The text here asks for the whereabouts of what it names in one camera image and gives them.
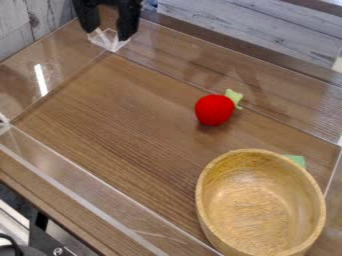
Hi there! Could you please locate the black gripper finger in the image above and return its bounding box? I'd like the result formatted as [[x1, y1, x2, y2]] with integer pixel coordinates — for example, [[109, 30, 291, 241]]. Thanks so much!
[[116, 0, 141, 41], [72, 0, 100, 33]]

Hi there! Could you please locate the black cable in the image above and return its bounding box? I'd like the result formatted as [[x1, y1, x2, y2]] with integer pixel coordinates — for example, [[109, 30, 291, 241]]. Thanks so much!
[[0, 233, 24, 256]]

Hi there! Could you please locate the red felt strawberry toy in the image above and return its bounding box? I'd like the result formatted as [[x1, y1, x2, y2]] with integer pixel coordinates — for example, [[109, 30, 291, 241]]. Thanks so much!
[[195, 89, 243, 126]]

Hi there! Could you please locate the black table clamp bracket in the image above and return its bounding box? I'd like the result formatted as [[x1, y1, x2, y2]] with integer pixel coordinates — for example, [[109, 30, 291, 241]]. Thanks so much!
[[28, 212, 77, 256]]

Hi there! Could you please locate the clear acrylic tray enclosure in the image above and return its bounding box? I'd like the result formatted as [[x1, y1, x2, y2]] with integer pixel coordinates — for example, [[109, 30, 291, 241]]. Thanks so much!
[[0, 21, 342, 256]]

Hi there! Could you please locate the green felt piece behind bowl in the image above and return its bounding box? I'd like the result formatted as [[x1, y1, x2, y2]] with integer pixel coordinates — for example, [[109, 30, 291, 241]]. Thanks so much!
[[286, 155, 306, 168]]

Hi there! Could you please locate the wooden oval bowl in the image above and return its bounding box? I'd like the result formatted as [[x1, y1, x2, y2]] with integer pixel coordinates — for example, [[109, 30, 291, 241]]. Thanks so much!
[[195, 149, 326, 256]]

